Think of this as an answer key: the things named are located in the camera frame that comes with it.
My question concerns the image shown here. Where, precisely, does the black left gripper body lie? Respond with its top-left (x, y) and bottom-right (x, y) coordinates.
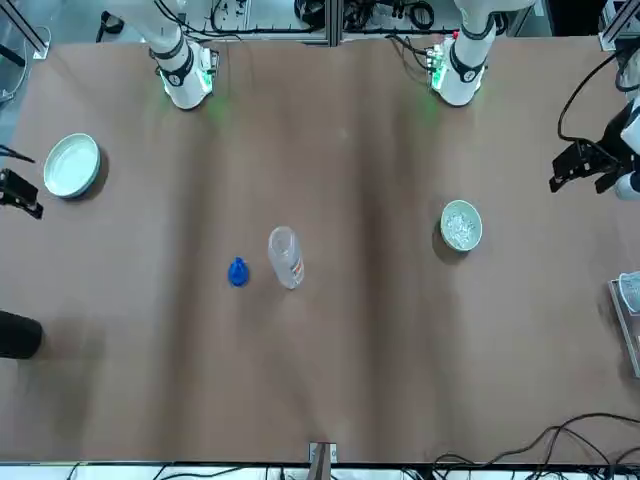
top-left (579, 142), bottom-right (626, 174)

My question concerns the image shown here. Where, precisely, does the transparent plastic bottle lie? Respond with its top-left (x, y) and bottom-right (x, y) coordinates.
top-left (268, 225), bottom-right (306, 290)

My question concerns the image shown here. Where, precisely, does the pile of clear ice cubes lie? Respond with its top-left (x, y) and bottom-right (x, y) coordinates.
top-left (446, 209), bottom-right (477, 241)

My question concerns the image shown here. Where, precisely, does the large pale green bowl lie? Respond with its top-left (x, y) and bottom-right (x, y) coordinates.
top-left (42, 132), bottom-right (102, 200)

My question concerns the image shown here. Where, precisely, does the blue mesh cup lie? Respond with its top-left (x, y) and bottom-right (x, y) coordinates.
top-left (618, 271), bottom-right (640, 316)

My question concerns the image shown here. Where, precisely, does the black vase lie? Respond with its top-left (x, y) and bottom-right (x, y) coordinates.
top-left (0, 309), bottom-right (44, 360)

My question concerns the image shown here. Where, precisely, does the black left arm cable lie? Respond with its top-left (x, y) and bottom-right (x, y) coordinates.
top-left (557, 49), bottom-right (621, 147)

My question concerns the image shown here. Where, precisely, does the black cable on table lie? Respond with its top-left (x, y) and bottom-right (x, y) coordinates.
top-left (432, 412), bottom-right (640, 471)

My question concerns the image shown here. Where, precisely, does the aluminium frame post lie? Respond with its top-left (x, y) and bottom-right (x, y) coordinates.
top-left (308, 442), bottom-right (337, 480)
top-left (327, 0), bottom-right (344, 46)

